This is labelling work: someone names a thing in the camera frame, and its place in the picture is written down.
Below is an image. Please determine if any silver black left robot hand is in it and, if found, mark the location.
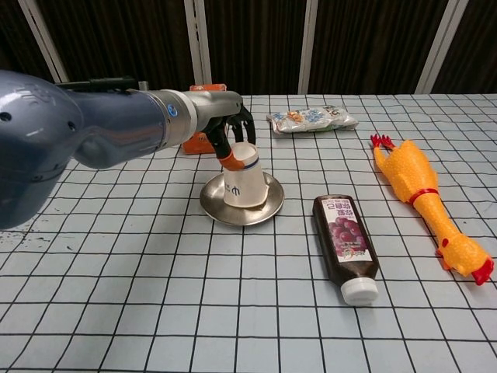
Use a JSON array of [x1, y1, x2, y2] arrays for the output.
[[189, 89, 257, 172]]

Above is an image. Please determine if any white paper cup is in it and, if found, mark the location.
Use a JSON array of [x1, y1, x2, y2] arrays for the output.
[[222, 141, 269, 210]]

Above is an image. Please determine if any round steel plate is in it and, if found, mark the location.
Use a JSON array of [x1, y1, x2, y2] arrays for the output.
[[199, 173, 286, 228]]

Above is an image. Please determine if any orange biscuit roll box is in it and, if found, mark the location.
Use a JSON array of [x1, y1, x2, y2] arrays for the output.
[[181, 82, 228, 155]]

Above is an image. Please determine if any silver snack bag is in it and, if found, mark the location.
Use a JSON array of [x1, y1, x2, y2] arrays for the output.
[[266, 104, 360, 135]]

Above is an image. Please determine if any black pleated curtain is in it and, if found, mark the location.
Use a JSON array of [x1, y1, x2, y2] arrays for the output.
[[0, 0, 497, 100]]

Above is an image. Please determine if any dark grape sauce bottle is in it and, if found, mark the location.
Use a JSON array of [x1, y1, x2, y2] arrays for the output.
[[312, 193, 380, 308]]

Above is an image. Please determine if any yellow rubber chicken toy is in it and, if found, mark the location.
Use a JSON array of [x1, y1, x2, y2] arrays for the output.
[[370, 134, 495, 287]]

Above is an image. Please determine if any white aluminium frame post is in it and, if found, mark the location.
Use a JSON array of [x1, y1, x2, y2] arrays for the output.
[[19, 0, 70, 85], [298, 0, 320, 95], [416, 0, 469, 94], [184, 0, 213, 86]]

